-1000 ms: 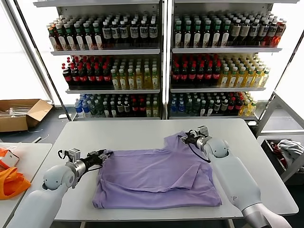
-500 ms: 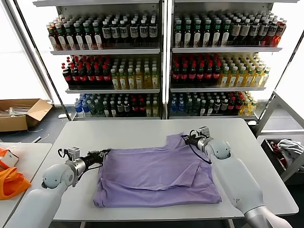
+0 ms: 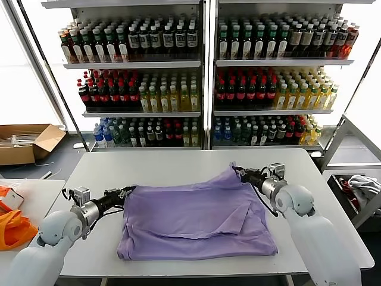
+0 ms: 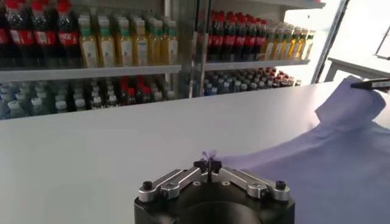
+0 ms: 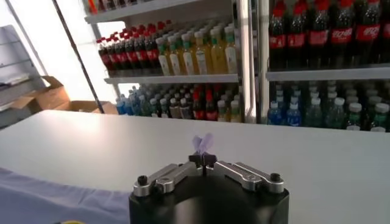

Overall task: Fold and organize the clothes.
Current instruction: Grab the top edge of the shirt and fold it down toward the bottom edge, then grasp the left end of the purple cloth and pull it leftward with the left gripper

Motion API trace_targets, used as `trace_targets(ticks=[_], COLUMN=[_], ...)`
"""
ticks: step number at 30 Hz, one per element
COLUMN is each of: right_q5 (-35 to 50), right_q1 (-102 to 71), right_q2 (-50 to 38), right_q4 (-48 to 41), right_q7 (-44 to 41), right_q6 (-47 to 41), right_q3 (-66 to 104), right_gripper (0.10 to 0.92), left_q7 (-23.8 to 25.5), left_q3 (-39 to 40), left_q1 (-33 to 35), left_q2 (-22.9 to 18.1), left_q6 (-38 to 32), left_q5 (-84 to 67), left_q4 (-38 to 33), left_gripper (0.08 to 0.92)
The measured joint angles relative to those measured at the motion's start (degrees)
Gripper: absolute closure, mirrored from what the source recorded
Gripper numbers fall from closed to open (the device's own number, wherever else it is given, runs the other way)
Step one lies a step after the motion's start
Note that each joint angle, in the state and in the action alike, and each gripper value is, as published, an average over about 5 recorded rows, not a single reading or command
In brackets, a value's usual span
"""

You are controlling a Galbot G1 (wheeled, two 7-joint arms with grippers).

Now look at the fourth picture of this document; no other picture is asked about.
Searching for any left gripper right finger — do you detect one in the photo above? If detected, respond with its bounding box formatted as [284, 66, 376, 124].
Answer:
[209, 158, 291, 202]

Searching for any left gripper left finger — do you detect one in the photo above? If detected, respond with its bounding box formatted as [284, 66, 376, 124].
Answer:
[138, 158, 211, 203]

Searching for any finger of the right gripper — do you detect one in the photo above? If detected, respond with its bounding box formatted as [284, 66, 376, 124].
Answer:
[350, 77, 390, 91]

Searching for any purple t-shirt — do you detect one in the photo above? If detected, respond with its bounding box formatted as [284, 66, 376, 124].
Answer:
[202, 75, 390, 224]

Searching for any black slanted pole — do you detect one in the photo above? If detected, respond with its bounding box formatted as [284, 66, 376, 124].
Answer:
[310, 0, 351, 83]

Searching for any metal drinks shelf unit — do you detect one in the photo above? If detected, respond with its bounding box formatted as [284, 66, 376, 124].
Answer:
[0, 0, 202, 121]
[191, 0, 327, 98]

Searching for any yellow juice bottle green label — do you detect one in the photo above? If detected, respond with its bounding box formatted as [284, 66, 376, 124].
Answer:
[96, 16, 116, 68]
[77, 16, 99, 68]
[132, 18, 150, 66]
[148, 19, 163, 66]
[115, 17, 134, 67]
[160, 20, 179, 65]

